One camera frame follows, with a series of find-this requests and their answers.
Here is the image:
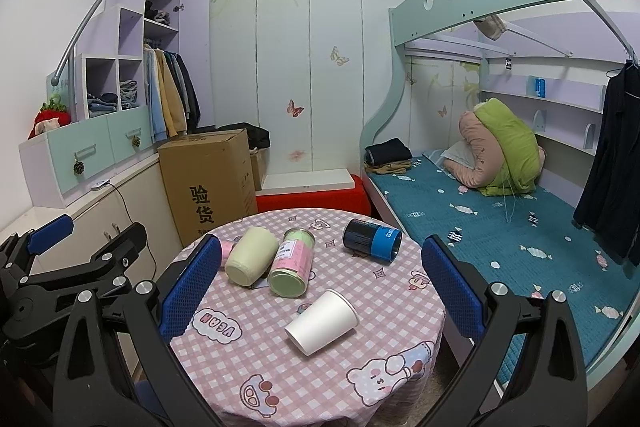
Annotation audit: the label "pink checkered tablecloth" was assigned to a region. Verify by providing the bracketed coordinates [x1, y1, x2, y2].
[171, 208, 445, 426]

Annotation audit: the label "red strawberry plush toy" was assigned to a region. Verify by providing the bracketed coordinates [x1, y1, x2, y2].
[28, 94, 72, 139]

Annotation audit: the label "white paper cup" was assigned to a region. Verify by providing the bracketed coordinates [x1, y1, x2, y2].
[284, 289, 359, 357]

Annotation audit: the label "large cardboard box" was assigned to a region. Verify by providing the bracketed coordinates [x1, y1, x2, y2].
[158, 129, 257, 246]

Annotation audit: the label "black clothes on box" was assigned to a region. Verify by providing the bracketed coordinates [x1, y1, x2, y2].
[217, 122, 271, 150]

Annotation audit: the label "purple staircase shelf unit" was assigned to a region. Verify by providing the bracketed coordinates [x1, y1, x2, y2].
[47, 0, 215, 128]

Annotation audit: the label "pale green ceramic cup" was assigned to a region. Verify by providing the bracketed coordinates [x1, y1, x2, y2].
[224, 227, 279, 287]

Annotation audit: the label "black blue can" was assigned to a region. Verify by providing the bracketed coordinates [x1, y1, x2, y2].
[343, 219, 402, 263]

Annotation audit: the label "teal candy pattern mattress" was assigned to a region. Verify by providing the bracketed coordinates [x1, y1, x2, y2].
[369, 157, 639, 365]

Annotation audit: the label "green pink cookie can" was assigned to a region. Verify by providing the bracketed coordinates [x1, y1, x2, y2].
[268, 229, 316, 298]

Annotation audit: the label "black power cable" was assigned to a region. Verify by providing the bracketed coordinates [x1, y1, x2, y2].
[102, 178, 144, 233]

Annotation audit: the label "small blue box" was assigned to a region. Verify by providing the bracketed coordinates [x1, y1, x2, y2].
[530, 77, 546, 98]

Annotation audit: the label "folded dark clothes pile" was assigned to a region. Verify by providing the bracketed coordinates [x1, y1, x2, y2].
[363, 138, 412, 173]

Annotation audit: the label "red ottoman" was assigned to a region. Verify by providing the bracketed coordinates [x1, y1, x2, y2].
[256, 176, 372, 216]

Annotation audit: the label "green pink rolled duvet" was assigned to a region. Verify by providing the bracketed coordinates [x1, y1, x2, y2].
[442, 98, 546, 197]

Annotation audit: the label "white board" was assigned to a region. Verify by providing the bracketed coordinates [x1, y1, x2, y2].
[258, 169, 355, 195]

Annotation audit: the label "small cardboard box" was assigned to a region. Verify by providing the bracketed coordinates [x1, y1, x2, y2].
[250, 148, 269, 192]

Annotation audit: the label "pink cylinder can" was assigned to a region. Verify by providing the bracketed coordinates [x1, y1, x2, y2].
[219, 241, 235, 265]

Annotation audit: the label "grey bag under bunk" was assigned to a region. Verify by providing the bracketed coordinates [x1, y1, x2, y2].
[473, 14, 508, 41]

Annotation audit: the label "hanging dark garment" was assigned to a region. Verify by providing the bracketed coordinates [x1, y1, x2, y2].
[573, 62, 639, 265]

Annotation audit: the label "teal drawer cabinet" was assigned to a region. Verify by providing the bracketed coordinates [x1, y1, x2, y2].
[18, 106, 153, 209]

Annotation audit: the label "cream low cabinet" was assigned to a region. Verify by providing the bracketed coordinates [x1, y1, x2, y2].
[1, 154, 182, 282]

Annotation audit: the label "hanging clothes row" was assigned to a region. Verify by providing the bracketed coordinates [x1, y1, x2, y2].
[143, 43, 201, 143]

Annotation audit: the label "white pillow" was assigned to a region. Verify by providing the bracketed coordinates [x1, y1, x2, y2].
[437, 140, 475, 169]

